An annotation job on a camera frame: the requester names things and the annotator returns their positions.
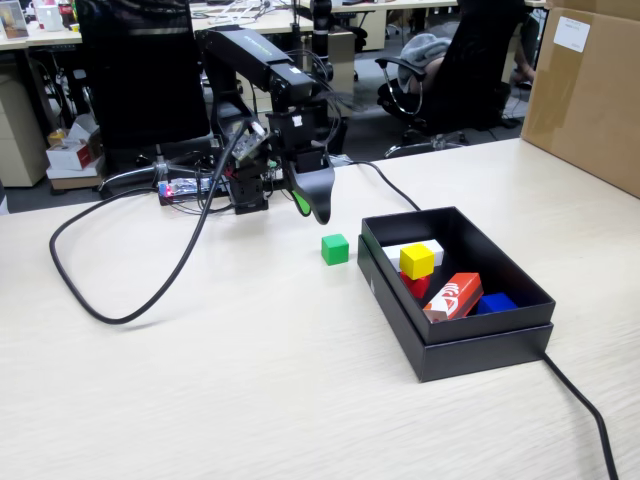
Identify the grey blanket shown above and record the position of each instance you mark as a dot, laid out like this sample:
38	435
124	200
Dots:
425	50

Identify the small white carton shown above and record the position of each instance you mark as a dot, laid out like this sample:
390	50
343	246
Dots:
392	252

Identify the orange red carton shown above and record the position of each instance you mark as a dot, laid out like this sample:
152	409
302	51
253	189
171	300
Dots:
455	295

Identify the black cylindrical stand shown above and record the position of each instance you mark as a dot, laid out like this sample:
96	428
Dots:
321	30

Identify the yellow cube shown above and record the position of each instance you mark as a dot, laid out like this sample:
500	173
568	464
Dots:
417	260

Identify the controller board with LED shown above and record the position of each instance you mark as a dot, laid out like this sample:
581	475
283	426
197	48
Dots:
185	187

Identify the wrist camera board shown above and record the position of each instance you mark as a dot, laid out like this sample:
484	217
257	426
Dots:
249	144

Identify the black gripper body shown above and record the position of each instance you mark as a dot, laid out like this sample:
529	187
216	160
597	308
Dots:
300	135

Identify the black office chair with armrests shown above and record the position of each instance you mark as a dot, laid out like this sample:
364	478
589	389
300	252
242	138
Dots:
475	75

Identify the cola bottle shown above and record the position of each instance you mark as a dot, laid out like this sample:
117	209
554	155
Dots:
66	12

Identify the black mesh office chair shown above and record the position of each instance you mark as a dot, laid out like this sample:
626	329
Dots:
140	75

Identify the beige pedestal cabinet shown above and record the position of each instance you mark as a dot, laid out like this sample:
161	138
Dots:
342	60

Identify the white red carton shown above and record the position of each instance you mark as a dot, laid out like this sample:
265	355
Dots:
70	155

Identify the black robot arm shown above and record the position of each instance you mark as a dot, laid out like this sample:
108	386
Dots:
250	50

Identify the desk photo frame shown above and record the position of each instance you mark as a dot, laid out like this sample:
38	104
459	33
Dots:
14	20

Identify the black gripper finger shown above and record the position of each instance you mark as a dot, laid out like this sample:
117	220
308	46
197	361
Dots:
320	192
303	206

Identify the beige background desk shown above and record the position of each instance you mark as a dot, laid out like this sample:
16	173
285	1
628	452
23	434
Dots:
50	37

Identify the large cardboard box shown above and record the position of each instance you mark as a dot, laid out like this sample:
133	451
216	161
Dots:
585	110

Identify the red cube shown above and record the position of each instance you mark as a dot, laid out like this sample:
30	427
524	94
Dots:
417	287

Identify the blue cube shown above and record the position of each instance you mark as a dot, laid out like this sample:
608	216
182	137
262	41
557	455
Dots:
495	303

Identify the green cube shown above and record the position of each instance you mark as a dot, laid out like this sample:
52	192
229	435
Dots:
335	249

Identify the white label on cardboard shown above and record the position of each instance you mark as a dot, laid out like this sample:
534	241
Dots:
572	32

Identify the beige drawer cabinet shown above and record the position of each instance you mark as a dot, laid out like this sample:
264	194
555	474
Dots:
20	135

